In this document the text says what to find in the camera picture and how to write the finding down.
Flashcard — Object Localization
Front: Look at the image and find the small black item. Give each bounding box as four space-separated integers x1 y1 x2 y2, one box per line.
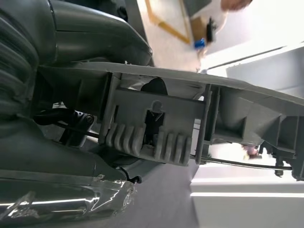
206 17 217 43

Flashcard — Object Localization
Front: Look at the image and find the brown cardboard box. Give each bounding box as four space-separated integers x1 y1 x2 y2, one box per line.
189 16 208 41

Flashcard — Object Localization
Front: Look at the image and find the large yellow tape rectangle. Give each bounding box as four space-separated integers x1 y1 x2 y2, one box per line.
145 0 192 45

